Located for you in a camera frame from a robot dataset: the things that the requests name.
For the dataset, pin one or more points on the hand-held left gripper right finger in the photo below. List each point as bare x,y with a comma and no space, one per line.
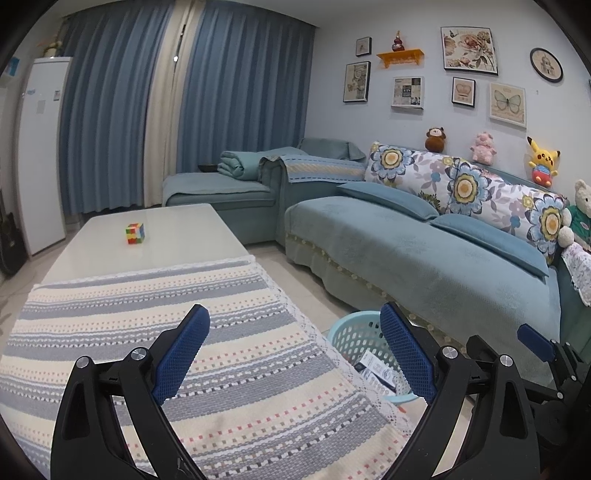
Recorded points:
411,355

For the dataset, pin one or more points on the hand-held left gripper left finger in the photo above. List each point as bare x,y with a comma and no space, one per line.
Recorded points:
182,355

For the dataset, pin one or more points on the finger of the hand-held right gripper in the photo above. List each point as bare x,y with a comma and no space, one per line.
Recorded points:
535,339
480,350

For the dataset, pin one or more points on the blue and white carton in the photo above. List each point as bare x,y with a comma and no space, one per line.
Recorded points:
376,371

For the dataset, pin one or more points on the light blue plastic basket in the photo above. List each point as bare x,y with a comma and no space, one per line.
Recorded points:
355,337

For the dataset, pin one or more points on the striped woven table cloth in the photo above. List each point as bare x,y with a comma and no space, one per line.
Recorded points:
231,415

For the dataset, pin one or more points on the white lace cloth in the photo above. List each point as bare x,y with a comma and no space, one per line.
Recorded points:
579,272

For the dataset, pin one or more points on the teal sofa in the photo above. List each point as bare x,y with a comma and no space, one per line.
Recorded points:
415,258

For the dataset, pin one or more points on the blue pillow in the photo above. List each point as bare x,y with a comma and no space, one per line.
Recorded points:
494,242
388,198

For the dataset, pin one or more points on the white bear plush toy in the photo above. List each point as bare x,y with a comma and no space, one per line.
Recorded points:
579,217

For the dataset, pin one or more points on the colourful puzzle cube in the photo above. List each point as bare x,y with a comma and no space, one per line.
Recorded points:
135,234

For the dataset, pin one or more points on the floral cushion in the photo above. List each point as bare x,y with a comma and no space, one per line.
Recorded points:
508,203
401,170

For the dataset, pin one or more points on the yellow plush toy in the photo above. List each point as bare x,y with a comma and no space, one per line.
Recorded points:
544,161

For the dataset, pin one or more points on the dark bowl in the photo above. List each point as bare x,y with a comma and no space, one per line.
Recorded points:
207,167

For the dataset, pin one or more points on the pink pig plush toy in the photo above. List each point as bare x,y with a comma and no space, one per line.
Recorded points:
484,147

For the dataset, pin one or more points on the folded teal blanket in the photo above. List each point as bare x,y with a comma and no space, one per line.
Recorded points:
240,164

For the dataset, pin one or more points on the black guitar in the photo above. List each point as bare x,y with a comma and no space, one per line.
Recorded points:
10,240

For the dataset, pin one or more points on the striped teal sofa throw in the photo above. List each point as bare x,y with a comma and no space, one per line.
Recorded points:
318,168

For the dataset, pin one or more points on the brown monkey plush toy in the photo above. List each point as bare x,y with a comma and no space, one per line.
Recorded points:
435,140

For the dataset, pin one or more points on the pale framed butterfly print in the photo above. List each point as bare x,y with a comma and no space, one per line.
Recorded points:
507,104

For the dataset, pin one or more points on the white refrigerator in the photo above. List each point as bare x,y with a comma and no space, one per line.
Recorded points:
44,161

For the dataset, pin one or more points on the beige curtain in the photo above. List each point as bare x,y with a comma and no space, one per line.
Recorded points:
164,115

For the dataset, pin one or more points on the blue curtain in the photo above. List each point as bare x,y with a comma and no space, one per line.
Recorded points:
244,92
106,115

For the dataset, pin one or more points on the framed crown picture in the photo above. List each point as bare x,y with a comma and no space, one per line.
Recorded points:
463,92

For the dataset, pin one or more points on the white framed collage picture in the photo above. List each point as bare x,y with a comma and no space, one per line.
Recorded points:
407,92

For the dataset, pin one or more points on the round black framed picture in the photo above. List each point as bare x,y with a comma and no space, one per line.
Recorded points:
546,64

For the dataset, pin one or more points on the black framed portrait picture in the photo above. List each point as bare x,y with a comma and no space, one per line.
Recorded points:
357,82

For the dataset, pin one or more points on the large framed flower picture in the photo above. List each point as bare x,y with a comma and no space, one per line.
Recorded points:
468,50

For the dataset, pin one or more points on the small framed picture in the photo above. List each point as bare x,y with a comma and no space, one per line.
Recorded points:
363,46

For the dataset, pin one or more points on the red gourd ornament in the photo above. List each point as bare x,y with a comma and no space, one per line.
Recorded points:
397,42

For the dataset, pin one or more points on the small plant ornament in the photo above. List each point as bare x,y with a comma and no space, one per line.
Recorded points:
51,45

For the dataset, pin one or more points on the orange wall shelf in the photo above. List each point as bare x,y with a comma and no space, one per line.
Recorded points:
399,56

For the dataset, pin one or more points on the blue wall sticker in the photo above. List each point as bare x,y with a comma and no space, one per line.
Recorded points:
14,65

